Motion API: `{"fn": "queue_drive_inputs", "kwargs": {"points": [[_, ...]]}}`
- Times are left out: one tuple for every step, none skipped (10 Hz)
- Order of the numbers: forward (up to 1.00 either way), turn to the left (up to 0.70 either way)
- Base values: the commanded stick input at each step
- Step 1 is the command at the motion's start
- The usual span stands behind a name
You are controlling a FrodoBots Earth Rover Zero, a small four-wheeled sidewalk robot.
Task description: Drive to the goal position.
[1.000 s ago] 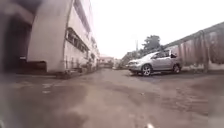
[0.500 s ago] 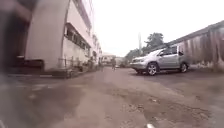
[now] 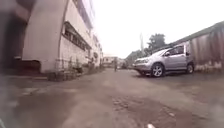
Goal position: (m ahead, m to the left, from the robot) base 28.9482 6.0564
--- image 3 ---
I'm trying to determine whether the pale multi-storey building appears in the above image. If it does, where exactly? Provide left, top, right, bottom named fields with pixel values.
left=0, top=0, right=104, bottom=76

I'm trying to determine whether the silver car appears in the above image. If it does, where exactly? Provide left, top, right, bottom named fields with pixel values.
left=132, top=42, right=196, bottom=78

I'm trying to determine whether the wet dirt road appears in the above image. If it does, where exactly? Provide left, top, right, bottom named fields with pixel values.
left=0, top=68, right=224, bottom=128

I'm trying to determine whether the tree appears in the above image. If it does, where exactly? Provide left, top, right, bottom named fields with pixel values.
left=147, top=33, right=167, bottom=52

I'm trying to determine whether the corrugated metal fence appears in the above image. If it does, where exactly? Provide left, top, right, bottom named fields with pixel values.
left=151, top=21, right=224, bottom=73

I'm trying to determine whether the person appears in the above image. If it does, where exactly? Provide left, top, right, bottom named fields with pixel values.
left=113, top=57, right=119, bottom=72

